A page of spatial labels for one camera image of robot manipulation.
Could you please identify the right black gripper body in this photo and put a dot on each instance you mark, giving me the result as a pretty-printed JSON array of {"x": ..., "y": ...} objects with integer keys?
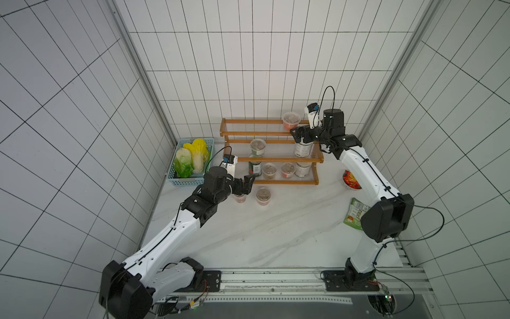
[{"x": 306, "y": 133}]

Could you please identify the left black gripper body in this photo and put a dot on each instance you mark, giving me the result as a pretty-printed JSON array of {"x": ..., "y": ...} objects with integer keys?
[{"x": 220, "y": 195}]

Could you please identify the seed jar dark label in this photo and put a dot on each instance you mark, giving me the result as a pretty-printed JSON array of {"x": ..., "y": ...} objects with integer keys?
[{"x": 240, "y": 198}]

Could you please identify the seed jar red label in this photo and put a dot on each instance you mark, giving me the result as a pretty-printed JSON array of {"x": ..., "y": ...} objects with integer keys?
[
  {"x": 263, "y": 196},
  {"x": 291, "y": 120}
]

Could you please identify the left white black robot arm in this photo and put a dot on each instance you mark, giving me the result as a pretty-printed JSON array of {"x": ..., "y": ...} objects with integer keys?
[{"x": 129, "y": 289}]

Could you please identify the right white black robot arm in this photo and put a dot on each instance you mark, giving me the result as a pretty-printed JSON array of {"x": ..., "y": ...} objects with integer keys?
[{"x": 389, "y": 211}]

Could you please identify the large white-lid can middle shelf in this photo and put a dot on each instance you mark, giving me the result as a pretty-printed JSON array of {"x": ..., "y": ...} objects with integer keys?
[{"x": 302, "y": 149}]

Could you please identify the small jar yellow label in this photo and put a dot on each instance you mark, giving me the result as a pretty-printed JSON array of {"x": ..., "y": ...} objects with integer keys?
[{"x": 269, "y": 171}]

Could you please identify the white can bottom shelf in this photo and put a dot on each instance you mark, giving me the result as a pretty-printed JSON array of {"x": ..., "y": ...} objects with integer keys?
[{"x": 302, "y": 169}]

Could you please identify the wooden three-tier shelf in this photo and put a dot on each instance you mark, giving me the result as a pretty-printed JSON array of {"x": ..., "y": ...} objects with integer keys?
[{"x": 238, "y": 134}]

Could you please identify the small jar pink label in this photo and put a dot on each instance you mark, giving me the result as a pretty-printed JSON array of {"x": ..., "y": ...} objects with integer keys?
[{"x": 288, "y": 170}]

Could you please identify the dark green bottle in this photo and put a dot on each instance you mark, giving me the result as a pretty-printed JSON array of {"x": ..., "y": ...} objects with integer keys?
[{"x": 255, "y": 168}]

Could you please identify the blue plastic basket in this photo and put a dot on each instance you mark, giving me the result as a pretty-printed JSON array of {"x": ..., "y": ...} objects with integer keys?
[{"x": 194, "y": 179}]

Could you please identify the green napa cabbage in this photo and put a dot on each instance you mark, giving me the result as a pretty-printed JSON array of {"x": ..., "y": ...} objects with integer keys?
[{"x": 183, "y": 163}]

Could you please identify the red snack bowl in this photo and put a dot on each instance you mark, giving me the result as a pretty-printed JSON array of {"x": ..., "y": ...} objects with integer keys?
[{"x": 350, "y": 181}]

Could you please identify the green snack packet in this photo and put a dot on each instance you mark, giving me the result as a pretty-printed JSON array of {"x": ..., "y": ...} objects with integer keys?
[{"x": 356, "y": 211}]

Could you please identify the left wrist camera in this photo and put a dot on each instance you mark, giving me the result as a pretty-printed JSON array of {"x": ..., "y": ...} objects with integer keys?
[{"x": 229, "y": 162}]

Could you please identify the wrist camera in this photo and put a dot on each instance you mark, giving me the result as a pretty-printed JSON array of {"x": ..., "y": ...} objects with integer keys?
[
  {"x": 229, "y": 162},
  {"x": 313, "y": 113}
]

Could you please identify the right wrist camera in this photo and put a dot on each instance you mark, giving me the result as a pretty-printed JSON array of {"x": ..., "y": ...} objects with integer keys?
[{"x": 313, "y": 113}]

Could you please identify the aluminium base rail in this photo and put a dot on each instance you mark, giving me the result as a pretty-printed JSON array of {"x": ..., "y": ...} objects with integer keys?
[{"x": 298, "y": 285}]

